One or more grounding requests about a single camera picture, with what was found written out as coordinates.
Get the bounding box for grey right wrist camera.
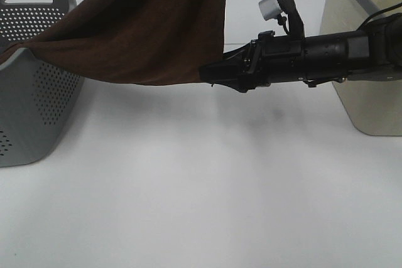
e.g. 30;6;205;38
258;0;289;21

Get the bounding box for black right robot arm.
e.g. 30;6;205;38
199;13;401;93

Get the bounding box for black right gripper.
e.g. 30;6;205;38
198;31;307;93

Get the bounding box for beige plastic basket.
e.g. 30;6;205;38
320;0;401;136

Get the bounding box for grey perforated plastic basket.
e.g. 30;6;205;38
1;0;84;168

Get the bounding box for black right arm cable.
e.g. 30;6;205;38
357;0;402;32

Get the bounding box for brown towel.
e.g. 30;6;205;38
21;0;230;87

